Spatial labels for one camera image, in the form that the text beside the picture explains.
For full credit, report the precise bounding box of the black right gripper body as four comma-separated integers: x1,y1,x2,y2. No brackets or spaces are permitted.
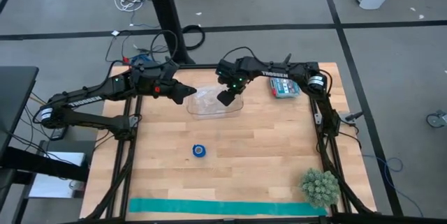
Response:
215,56,254,94

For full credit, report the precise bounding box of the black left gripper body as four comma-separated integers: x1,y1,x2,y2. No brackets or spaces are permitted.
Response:
152,72,182,100

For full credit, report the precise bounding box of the clear plastic bag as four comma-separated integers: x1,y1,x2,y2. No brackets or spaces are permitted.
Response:
191,86,238,113

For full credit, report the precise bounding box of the blue elastic bandage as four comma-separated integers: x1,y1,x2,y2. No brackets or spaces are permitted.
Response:
191,143,207,159

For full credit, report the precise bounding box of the green elastic bandage strip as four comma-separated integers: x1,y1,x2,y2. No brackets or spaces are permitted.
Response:
128,197,328,217

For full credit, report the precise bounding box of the clear plastic bin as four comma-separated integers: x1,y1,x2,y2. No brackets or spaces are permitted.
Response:
186,83,244,121

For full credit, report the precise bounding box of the teal marker pack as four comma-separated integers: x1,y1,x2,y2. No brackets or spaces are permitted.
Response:
268,76,301,99

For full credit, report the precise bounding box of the black tower fan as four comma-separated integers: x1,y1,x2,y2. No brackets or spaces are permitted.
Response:
144,0,196,66

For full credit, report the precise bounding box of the black power brick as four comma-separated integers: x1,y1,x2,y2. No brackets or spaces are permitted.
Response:
49,126,69,142

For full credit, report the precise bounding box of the silver clamp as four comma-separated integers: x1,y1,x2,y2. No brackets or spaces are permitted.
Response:
337,110,365,124

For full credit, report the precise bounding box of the artificial plant in pot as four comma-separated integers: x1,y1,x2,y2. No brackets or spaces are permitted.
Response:
299,167,341,209

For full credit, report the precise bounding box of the white panel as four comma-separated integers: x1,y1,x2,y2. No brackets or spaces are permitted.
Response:
27,151,87,200

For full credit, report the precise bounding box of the black desk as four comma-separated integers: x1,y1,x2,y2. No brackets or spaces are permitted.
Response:
0,66,90,224

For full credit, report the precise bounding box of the grey caster wheel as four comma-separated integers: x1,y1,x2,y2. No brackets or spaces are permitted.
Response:
425,109,447,129

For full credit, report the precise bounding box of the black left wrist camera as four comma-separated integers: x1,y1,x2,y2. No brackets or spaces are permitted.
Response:
170,82,189,106

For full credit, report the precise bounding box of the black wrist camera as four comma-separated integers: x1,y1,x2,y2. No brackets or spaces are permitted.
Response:
216,89,237,107
170,82,189,106

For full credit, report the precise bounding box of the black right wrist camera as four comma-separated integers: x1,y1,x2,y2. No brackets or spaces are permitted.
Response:
216,89,237,107

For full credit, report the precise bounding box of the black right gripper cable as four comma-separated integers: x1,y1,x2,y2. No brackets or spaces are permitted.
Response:
222,45,260,63

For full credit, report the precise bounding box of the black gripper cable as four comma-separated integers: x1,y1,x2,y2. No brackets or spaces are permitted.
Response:
222,45,260,63
149,29,179,65

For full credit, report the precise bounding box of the blue cable bundle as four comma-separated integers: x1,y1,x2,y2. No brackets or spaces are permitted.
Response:
131,53,154,67

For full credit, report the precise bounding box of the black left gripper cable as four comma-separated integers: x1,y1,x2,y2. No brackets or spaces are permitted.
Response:
149,29,179,65

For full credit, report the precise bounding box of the black coiled floor cable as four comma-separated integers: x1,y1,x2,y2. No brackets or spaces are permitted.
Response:
181,24,207,52

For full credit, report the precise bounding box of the yellow floor cable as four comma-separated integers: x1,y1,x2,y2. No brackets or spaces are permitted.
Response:
29,93,45,108

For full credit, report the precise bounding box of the black aluminium table frame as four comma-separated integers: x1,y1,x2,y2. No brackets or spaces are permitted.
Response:
64,61,447,224

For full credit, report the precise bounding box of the blue floor cable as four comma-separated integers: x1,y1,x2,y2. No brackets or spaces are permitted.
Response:
361,153,424,218

